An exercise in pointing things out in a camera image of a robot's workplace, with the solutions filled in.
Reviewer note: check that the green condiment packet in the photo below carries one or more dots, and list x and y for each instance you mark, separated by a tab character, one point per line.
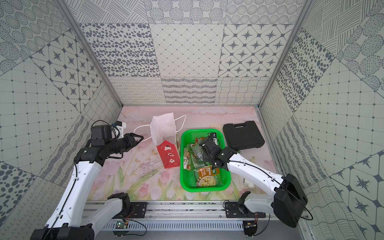
198	152

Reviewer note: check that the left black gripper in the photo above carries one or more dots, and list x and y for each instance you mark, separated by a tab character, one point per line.
128	142

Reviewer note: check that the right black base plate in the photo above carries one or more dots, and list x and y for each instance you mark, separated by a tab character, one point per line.
234	210

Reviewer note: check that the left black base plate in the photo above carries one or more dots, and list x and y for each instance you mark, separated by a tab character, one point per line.
135	210

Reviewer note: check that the white crumpled tissue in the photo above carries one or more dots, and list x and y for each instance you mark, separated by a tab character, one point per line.
248	183

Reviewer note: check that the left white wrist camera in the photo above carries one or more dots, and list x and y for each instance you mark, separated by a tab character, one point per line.
120	125

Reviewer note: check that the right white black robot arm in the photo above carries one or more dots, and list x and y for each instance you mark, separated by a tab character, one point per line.
286	198

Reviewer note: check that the black plastic tool case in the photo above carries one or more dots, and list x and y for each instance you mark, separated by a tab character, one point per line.
243	136

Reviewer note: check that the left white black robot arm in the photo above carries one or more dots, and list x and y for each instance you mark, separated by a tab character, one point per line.
107	141

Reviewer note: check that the white red paper gift bag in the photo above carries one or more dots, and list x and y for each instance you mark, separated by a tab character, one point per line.
164	131

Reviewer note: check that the aluminium mounting rail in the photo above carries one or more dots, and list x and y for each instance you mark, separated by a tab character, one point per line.
186	208

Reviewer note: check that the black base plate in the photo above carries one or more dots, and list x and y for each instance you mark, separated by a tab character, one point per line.
234	210
135	210

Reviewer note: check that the large green soup packet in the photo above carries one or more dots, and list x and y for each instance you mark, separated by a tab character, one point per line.
206	177

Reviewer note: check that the green plastic basket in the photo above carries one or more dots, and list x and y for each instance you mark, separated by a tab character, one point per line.
187	178

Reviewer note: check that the green red sauce packet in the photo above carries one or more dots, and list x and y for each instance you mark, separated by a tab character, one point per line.
188	159

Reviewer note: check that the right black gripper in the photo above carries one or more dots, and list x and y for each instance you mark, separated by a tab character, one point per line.
205	158

